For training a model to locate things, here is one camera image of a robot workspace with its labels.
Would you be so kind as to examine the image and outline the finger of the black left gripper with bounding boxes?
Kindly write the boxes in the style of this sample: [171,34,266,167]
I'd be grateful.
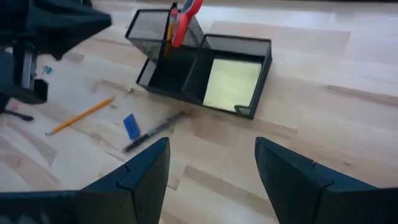
[30,0,113,60]

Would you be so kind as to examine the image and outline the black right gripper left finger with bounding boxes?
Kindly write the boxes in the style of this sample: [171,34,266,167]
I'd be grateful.
[0,137,171,224]

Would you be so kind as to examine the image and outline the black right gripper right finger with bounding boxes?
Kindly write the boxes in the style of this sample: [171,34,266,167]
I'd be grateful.
[254,136,398,224]

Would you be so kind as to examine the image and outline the black pen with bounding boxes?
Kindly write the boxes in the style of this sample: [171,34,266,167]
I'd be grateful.
[123,111,188,154]

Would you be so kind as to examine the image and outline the blue eraser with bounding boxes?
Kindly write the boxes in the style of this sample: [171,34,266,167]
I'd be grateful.
[123,113,141,141]

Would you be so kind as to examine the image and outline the black mesh desk organizer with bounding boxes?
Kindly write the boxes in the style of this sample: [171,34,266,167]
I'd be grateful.
[124,8,273,120]

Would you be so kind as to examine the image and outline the yellow sticky note pad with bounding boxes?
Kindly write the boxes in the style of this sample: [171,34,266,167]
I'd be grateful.
[202,58,262,113]

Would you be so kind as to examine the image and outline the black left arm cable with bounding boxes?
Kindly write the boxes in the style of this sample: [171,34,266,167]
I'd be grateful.
[0,109,34,122]

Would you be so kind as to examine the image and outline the red-handled scissors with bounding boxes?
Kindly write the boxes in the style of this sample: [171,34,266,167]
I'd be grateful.
[170,0,205,49]

